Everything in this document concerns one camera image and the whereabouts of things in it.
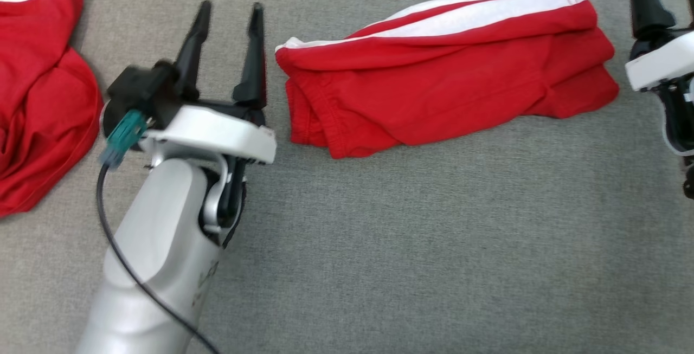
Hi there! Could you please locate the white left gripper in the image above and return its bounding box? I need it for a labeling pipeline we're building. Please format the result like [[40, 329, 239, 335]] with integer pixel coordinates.
[[138, 0, 278, 166]]

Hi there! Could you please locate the red jersey white trim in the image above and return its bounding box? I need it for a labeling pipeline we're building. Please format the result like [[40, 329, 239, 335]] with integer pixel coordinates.
[[0, 0, 104, 218]]

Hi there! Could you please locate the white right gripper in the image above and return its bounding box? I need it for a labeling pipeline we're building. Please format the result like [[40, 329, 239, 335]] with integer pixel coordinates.
[[625, 0, 694, 92]]

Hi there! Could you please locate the red basketball shorts white stripe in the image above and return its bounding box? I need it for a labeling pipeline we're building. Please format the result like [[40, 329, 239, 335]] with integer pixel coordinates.
[[275, 0, 620, 159]]

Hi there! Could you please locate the black cable teal plug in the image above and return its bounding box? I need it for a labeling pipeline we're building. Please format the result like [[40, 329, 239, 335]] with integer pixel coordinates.
[[97, 109, 222, 354]]

